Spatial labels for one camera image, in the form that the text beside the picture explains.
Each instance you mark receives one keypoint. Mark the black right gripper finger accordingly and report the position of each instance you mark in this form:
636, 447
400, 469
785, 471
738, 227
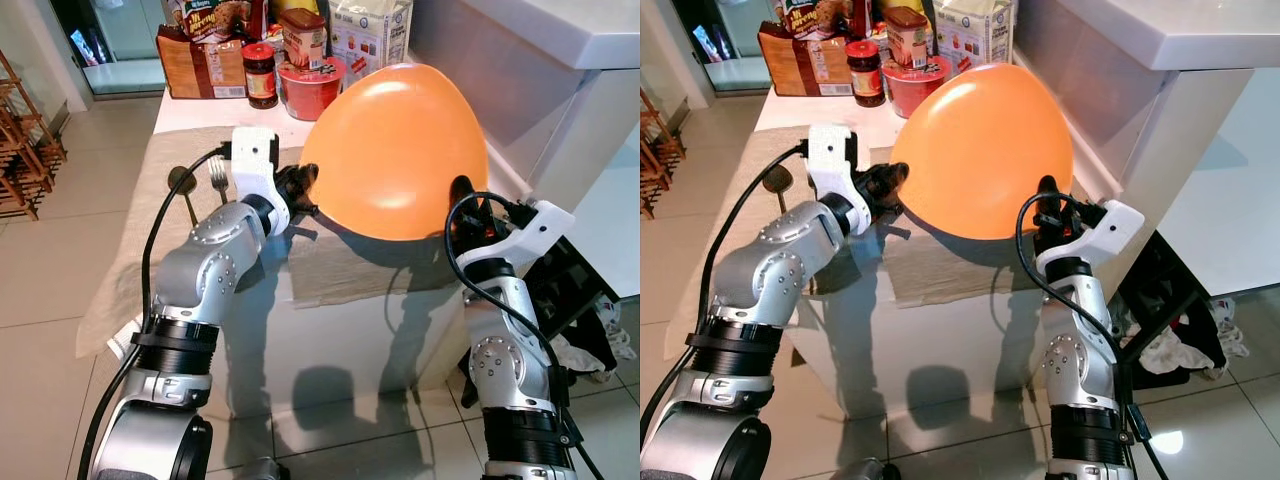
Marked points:
463, 205
1047, 205

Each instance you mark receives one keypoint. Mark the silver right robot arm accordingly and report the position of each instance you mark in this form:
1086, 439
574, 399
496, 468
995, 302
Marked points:
1085, 370
510, 370

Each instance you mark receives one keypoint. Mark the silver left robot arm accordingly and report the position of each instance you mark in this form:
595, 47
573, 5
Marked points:
770, 265
200, 270

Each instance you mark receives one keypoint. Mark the metal fork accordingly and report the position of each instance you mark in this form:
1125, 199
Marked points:
218, 175

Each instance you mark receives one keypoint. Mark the red instant noodle cup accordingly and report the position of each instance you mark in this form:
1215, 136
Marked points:
915, 92
312, 95

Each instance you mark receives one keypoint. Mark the black folding stand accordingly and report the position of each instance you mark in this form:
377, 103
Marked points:
565, 285
1160, 290

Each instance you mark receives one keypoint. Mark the dark jar red lid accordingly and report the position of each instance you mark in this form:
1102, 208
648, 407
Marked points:
865, 78
260, 80

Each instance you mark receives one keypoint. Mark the white kitchen counter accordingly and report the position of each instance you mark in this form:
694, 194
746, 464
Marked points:
560, 110
1180, 110

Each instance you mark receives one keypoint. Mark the canister with brown lid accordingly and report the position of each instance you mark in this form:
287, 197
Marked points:
304, 40
907, 38

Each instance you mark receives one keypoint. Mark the brown food package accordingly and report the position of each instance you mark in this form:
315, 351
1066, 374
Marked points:
200, 68
800, 68

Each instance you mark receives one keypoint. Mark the white printed food bag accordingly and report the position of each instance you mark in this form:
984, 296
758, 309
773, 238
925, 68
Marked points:
975, 35
370, 40

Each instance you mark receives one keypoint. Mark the white crumpled cloth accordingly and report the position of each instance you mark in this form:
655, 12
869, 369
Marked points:
590, 355
1175, 355

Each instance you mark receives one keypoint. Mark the wooden rack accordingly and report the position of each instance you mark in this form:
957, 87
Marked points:
652, 160
25, 150

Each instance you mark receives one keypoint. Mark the printed cereal box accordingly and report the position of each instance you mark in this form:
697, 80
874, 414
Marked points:
815, 15
215, 18

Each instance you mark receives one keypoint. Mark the glass sliding door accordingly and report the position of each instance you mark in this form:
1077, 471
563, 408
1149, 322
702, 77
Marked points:
735, 50
130, 50

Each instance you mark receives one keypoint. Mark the grey robot foot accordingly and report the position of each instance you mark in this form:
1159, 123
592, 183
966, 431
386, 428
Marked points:
265, 470
865, 470

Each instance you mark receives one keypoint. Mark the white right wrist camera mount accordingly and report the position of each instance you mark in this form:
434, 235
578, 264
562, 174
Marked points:
1110, 228
535, 228

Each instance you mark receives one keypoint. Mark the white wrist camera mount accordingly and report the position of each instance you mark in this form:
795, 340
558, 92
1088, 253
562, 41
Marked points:
1110, 228
830, 160
535, 228
255, 160

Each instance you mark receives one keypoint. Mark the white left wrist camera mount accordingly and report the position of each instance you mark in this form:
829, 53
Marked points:
255, 160
830, 160

